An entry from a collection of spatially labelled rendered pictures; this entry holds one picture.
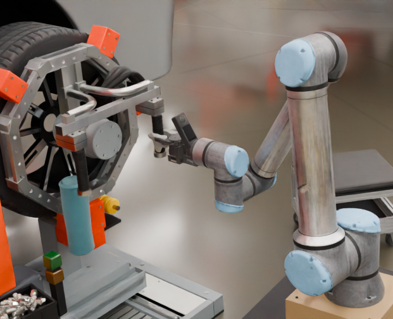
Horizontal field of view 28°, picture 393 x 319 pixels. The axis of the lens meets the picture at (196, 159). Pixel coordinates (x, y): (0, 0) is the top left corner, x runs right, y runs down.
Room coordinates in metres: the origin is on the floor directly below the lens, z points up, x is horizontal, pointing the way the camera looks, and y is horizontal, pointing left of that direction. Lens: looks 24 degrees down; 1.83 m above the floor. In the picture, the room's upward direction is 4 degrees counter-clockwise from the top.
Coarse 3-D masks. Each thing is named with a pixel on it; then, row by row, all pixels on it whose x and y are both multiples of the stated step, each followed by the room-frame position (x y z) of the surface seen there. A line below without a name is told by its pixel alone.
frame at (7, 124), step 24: (72, 48) 2.54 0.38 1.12; (96, 48) 2.56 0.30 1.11; (24, 72) 2.40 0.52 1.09; (48, 72) 2.41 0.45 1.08; (24, 96) 2.33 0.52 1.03; (120, 96) 2.68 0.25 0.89; (0, 120) 2.31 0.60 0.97; (120, 120) 2.67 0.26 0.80; (0, 144) 2.31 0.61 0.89; (24, 168) 2.30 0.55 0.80; (120, 168) 2.59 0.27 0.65; (24, 192) 2.29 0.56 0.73; (96, 192) 2.50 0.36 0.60
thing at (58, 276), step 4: (48, 272) 1.99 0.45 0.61; (56, 272) 1.98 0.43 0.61; (60, 272) 1.99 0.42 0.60; (48, 276) 1.99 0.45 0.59; (52, 276) 1.98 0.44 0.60; (56, 276) 1.98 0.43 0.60; (60, 276) 1.99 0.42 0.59; (48, 280) 1.99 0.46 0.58; (52, 280) 1.98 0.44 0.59; (56, 280) 1.98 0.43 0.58; (60, 280) 1.99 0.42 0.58
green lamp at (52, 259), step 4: (52, 252) 2.01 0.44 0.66; (44, 256) 1.99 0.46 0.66; (48, 256) 1.99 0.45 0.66; (52, 256) 1.99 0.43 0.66; (56, 256) 1.99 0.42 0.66; (60, 256) 2.00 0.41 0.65; (44, 260) 1.99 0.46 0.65; (48, 260) 1.98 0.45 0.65; (52, 260) 1.98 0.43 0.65; (56, 260) 1.99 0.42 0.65; (60, 260) 2.00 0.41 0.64; (44, 264) 1.99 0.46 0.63; (48, 264) 1.98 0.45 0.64; (52, 264) 1.98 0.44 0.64; (56, 264) 1.99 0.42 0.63; (60, 264) 2.00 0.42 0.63; (52, 268) 1.97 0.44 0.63
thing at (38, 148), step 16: (96, 80) 2.68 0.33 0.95; (48, 96) 2.53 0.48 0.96; (32, 112) 2.47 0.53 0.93; (48, 112) 2.57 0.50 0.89; (32, 128) 2.47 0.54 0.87; (32, 144) 2.48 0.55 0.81; (48, 144) 2.51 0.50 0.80; (32, 160) 2.45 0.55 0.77; (48, 160) 2.50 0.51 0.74; (64, 160) 2.56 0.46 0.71; (96, 160) 2.65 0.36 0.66; (32, 176) 2.65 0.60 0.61; (48, 176) 2.49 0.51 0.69; (64, 176) 2.63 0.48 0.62; (48, 192) 2.47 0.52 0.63
